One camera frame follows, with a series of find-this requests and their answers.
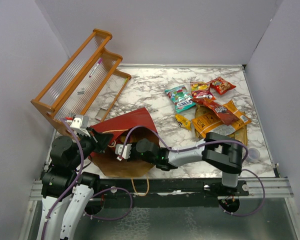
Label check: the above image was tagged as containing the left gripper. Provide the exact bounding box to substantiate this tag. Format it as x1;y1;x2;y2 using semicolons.
69;125;114;169

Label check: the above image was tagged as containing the red paper bag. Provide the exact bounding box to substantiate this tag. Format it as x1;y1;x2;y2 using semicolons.
89;107;161;197

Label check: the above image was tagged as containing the yellow M&M's candy packet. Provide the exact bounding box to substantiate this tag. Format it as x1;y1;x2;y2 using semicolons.
175;114;192;131

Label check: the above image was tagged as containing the teal Fox's candy bag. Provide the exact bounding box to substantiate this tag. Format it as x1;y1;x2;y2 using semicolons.
164;85;195;114

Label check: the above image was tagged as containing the orange Nutter snack bag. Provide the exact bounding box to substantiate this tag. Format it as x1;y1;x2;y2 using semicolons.
191;100;252;138

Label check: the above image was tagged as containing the orange Fox's fruits candy bag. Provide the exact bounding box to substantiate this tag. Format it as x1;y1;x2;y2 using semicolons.
190;81;216;100

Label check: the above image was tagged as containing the red Doritos chips bag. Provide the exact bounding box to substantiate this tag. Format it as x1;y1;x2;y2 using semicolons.
191;97;239;126

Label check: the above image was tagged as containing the gold crispy chips bag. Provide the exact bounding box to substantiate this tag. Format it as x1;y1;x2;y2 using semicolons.
191;105;251;146

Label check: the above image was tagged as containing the red snack packet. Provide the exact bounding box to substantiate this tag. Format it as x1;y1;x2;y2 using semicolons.
210;77;236;95

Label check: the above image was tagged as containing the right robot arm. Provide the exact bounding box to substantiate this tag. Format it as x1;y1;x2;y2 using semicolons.
128;132;246;196

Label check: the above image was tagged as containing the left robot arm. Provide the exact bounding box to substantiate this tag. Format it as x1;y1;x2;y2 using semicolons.
37;129;114;240

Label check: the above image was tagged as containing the grey flat card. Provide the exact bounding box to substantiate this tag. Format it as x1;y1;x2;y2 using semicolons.
95;107;108;122

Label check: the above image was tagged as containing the small grey clip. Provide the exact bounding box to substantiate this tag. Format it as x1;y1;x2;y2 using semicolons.
77;88;85;95

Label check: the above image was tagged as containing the wooden tiered rack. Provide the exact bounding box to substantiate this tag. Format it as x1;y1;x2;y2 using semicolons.
31;28;132;136

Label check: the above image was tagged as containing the pink marker pen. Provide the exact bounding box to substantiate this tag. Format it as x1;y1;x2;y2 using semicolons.
88;58;103;78

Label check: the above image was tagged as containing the small plastic cup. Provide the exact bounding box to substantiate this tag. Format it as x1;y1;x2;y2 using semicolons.
246;147;261;163

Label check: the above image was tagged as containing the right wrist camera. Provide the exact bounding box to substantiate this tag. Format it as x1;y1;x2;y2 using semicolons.
115;143;132;161

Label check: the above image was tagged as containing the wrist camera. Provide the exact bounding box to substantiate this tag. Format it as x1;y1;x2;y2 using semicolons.
115;143;132;161
65;115;89;136

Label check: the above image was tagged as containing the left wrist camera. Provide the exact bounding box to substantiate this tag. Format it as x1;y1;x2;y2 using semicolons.
65;115;89;136

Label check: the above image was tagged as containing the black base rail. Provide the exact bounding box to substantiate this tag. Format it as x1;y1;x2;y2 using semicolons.
98;178;249;208

